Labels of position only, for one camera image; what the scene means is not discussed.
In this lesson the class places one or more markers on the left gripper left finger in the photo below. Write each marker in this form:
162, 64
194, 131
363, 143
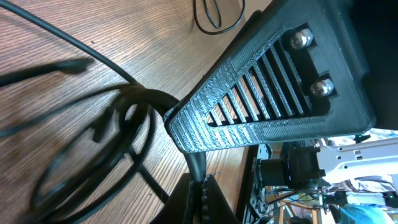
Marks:
178, 208

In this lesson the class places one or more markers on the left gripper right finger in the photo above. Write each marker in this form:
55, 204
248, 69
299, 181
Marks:
214, 207

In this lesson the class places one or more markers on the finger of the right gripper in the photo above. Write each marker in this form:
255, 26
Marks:
293, 72

